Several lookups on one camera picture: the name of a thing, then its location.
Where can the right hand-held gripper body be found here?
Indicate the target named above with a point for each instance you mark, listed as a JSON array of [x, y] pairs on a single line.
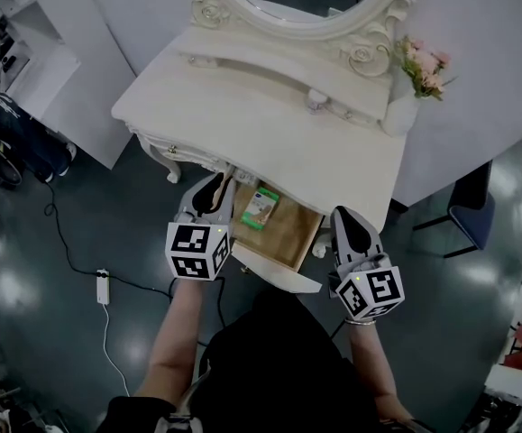
[[371, 289]]

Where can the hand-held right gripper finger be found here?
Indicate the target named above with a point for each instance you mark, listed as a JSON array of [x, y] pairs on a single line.
[[364, 235], [339, 237]]

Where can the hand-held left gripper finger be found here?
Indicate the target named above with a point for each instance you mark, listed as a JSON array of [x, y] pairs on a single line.
[[199, 196], [230, 196]]

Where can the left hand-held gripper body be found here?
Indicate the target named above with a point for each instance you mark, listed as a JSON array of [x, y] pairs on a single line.
[[187, 251]]

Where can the wooden drawer with white front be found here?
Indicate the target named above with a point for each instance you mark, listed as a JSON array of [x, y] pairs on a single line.
[[283, 237]]

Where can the small white jar item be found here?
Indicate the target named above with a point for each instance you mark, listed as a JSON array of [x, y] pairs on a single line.
[[317, 99]]

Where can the person's right forearm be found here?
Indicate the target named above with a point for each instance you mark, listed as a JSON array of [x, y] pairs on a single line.
[[373, 363]]

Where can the person's left forearm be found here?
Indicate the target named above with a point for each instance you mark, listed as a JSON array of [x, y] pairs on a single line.
[[175, 332]]

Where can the green and white box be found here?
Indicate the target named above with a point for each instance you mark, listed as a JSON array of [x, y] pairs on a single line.
[[260, 209]]

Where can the white dressing table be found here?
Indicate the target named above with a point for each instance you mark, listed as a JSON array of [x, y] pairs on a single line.
[[265, 142]]

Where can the white power strip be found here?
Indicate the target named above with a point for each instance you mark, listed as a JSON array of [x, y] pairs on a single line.
[[103, 286]]

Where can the dark blue chair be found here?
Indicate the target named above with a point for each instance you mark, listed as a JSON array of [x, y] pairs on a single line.
[[470, 214]]

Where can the person's black clothing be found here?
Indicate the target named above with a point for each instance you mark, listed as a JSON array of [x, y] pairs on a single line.
[[278, 368]]

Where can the white vase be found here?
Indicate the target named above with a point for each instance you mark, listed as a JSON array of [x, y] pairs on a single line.
[[400, 115]]

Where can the pink flower bouquet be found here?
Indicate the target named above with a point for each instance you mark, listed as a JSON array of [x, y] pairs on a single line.
[[425, 68]]

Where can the white side table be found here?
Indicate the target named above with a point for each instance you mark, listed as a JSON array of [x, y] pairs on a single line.
[[519, 386]]

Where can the white shelf unit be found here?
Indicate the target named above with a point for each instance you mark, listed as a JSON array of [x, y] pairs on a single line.
[[30, 30]]

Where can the oval mirror with ornate frame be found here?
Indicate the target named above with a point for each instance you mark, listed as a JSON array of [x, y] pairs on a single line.
[[308, 21]]

